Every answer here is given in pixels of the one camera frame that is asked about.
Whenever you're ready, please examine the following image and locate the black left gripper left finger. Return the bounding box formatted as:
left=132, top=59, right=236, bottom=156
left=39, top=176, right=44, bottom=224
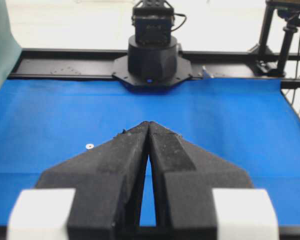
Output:
left=35, top=121, right=150, bottom=240

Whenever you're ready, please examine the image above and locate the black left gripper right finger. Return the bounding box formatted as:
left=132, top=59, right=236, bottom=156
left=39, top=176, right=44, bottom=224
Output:
left=148, top=121, right=253, bottom=240

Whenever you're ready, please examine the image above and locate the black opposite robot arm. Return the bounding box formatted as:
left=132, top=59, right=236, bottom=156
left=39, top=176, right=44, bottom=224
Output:
left=35, top=0, right=253, bottom=240

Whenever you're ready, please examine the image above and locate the small silver washer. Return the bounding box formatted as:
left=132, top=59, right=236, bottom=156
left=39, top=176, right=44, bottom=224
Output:
left=85, top=143, right=94, bottom=150

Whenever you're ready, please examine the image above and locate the blue cloth mat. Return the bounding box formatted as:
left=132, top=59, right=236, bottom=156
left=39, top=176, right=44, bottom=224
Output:
left=0, top=79, right=300, bottom=226

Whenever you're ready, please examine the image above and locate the teal backdrop curtain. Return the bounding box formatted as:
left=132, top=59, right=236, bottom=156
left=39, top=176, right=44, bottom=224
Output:
left=0, top=0, right=22, bottom=88

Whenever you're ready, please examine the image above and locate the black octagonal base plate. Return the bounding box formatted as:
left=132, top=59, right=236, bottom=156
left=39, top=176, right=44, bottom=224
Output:
left=112, top=56, right=193, bottom=92

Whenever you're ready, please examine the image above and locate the black aluminium frame rail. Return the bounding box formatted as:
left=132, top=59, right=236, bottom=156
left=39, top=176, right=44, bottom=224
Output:
left=8, top=47, right=300, bottom=90

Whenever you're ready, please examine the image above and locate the black vertical frame post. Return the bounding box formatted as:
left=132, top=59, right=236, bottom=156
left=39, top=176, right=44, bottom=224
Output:
left=248, top=0, right=275, bottom=61

